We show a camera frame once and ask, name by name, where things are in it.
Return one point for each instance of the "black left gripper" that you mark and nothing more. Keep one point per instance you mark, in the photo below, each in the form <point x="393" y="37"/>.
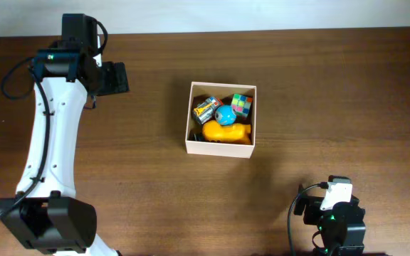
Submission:
<point x="121" y="83"/>

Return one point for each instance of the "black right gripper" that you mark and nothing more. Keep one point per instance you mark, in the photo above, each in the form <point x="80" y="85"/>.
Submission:
<point x="312" y="208"/>

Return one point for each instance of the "yellow toy animal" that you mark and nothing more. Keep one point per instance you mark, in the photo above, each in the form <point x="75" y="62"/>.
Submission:
<point x="232" y="134"/>

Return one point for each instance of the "pink cardboard box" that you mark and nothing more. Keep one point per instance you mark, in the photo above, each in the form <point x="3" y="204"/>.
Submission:
<point x="198" y="91"/>

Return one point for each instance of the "blue toy ball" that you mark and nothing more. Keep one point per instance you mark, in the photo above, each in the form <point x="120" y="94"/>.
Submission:
<point x="225" y="115"/>

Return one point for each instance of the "multicolour puzzle cube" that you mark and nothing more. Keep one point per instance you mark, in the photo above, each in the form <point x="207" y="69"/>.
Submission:
<point x="241" y="104"/>

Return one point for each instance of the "round black tin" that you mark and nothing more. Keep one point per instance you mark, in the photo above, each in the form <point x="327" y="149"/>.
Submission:
<point x="197" y="137"/>

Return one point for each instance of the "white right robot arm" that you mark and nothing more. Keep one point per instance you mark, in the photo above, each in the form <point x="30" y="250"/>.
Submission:
<point x="341" y="228"/>

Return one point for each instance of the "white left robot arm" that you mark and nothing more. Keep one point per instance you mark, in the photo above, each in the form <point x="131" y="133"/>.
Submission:
<point x="44" y="214"/>

